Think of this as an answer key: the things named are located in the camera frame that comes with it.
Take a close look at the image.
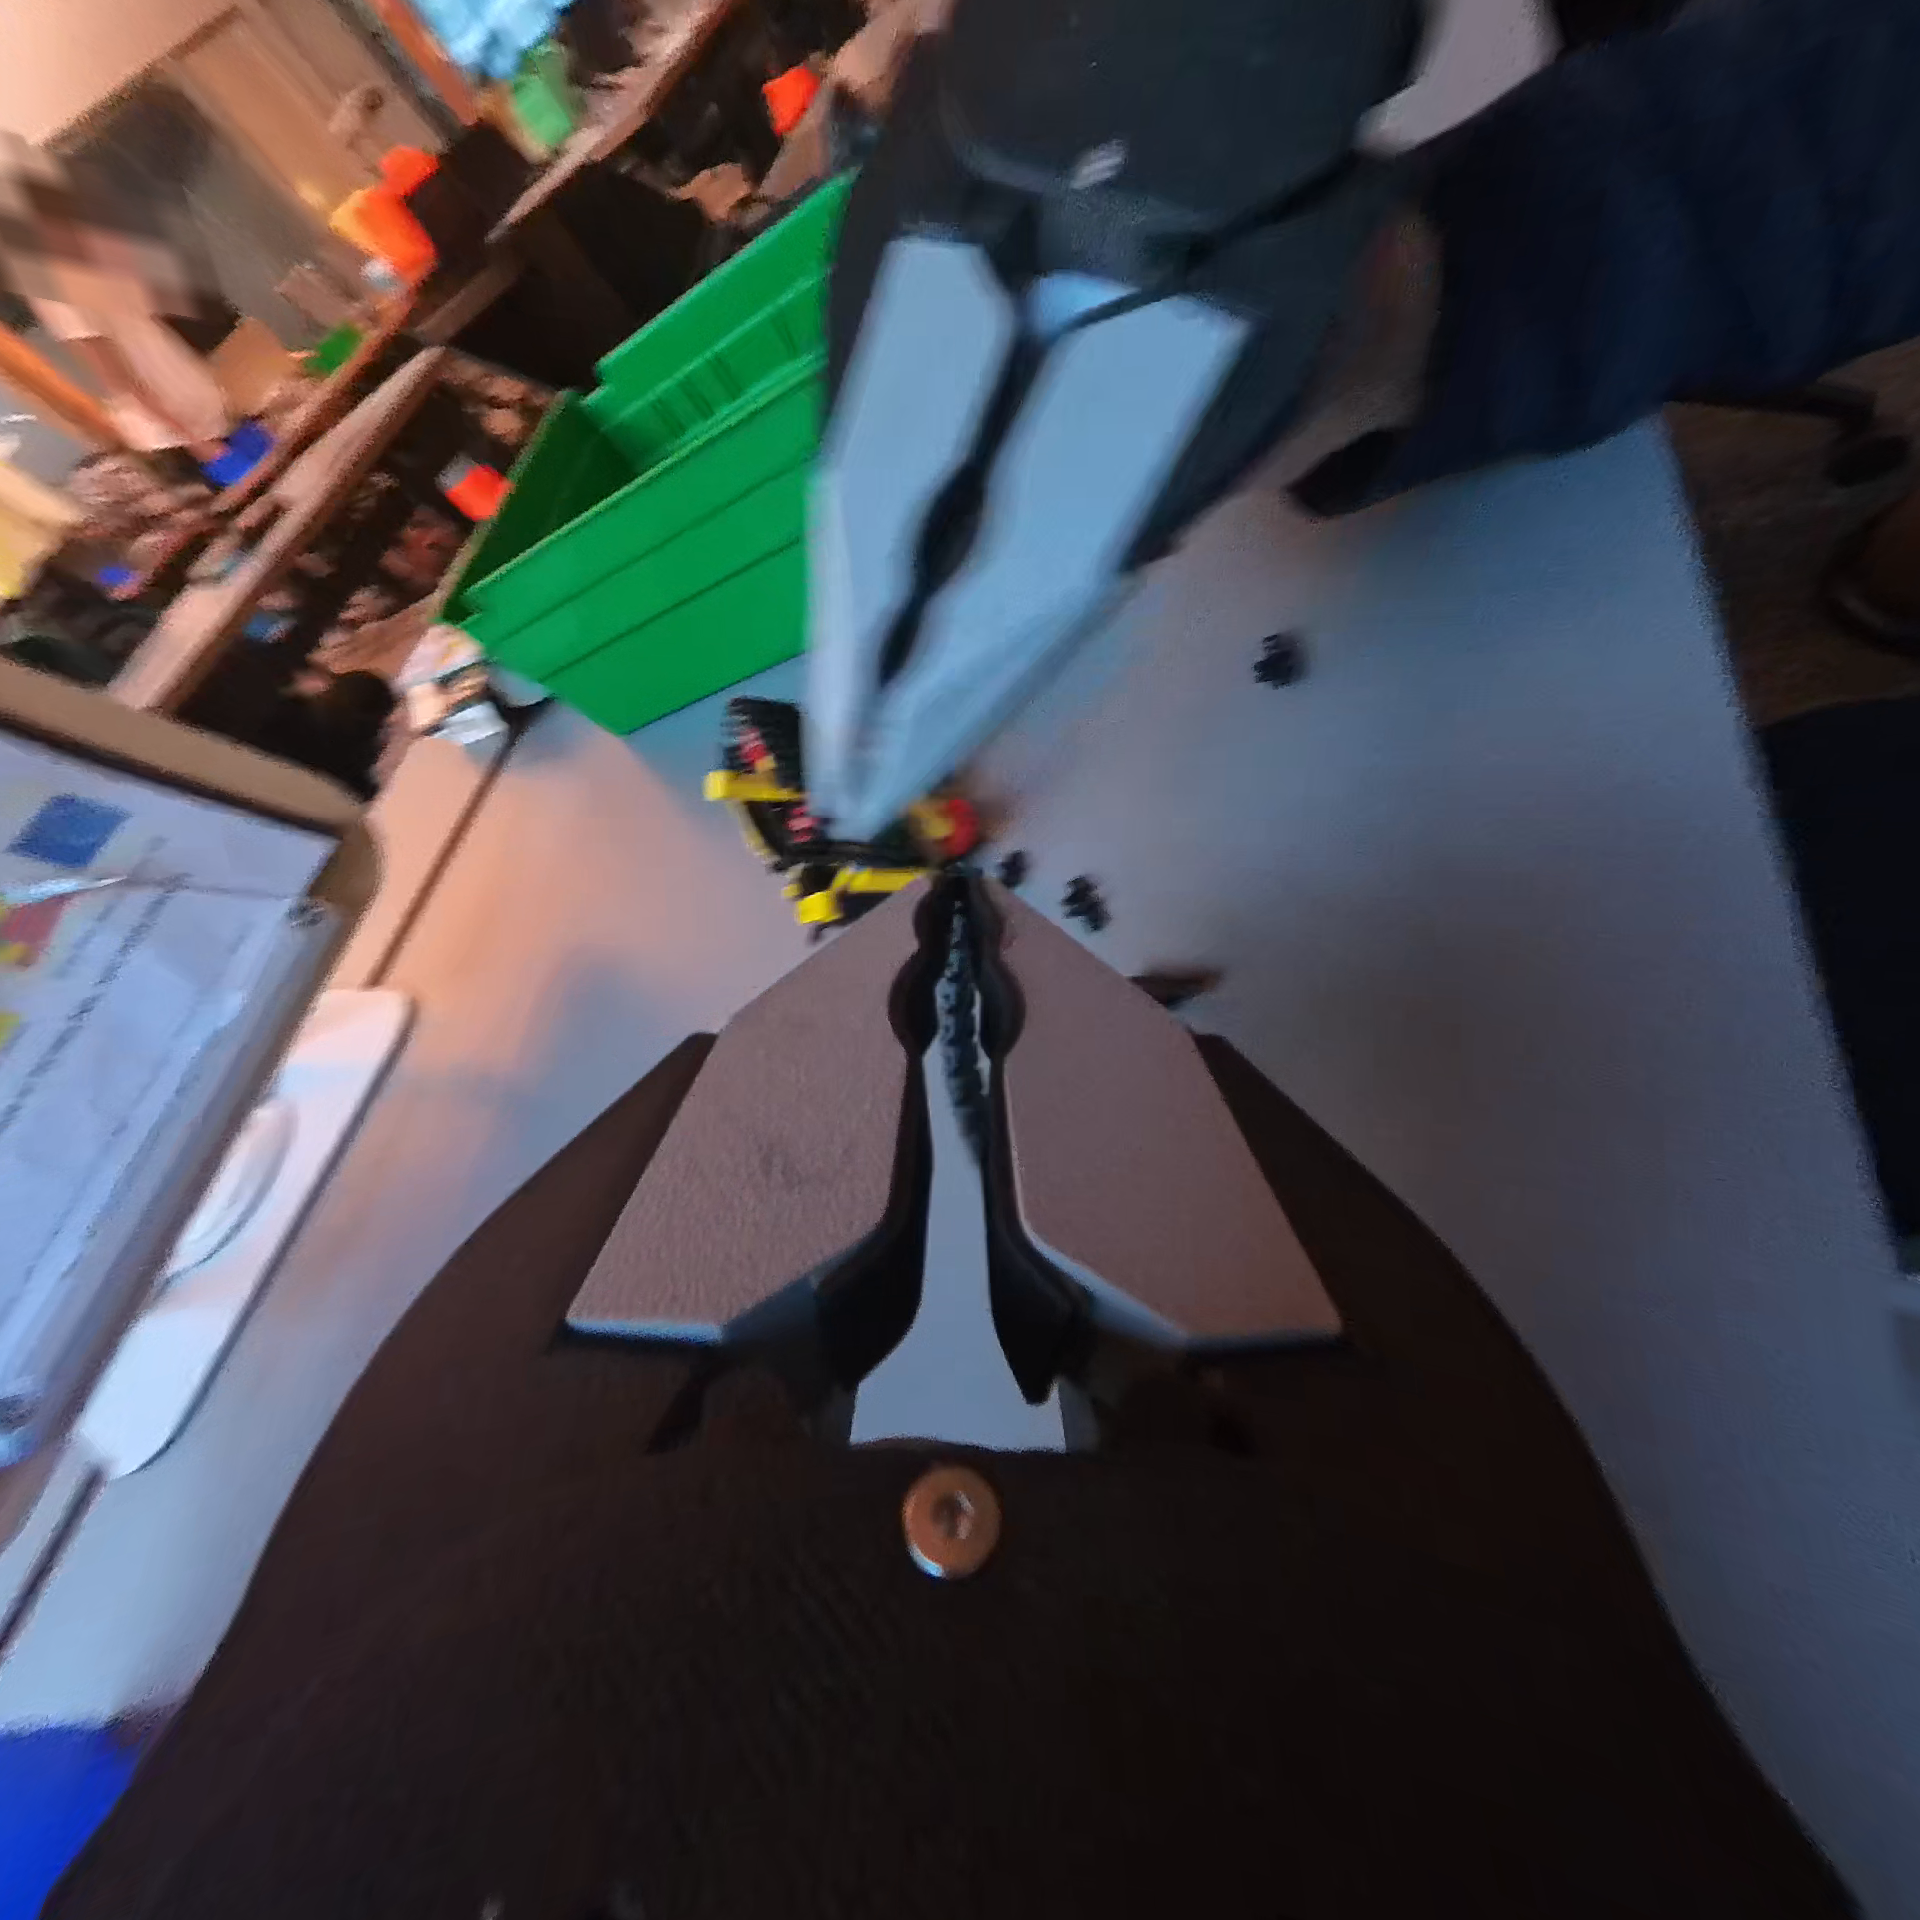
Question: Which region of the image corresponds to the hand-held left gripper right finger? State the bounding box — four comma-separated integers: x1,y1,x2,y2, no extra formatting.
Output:
975,878,1344,1412

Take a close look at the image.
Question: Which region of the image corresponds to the printed instruction sheet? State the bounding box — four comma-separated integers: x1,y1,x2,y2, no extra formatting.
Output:
0,733,341,1428

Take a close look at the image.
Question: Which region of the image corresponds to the orange bin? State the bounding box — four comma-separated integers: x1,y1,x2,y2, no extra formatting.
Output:
330,142,445,280

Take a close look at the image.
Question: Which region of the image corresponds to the yellow lego tracked vehicle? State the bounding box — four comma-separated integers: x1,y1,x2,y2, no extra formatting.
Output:
702,694,996,940

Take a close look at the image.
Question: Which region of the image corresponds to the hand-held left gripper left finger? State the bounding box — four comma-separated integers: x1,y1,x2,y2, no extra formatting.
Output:
562,878,937,1410

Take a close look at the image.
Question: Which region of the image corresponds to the wooden work table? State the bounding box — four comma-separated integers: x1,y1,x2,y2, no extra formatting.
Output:
113,341,452,710

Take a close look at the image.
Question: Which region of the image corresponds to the long black lego track strip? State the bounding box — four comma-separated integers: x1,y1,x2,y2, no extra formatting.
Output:
926,871,1005,1164

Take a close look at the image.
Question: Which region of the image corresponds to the green plastic bin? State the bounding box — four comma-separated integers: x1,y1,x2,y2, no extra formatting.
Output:
434,172,861,738

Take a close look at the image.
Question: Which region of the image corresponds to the torn lego packaging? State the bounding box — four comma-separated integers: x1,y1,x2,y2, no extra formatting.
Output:
392,625,521,749

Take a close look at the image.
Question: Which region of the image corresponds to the blue plastic bin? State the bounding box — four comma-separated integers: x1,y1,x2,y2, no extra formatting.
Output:
0,1723,145,1920

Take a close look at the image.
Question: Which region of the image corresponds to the white flat stand base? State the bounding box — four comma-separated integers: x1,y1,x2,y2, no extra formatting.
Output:
74,986,418,1480

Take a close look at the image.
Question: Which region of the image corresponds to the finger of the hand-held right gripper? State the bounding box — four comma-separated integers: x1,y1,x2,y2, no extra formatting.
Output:
807,235,1026,840
876,288,1255,820

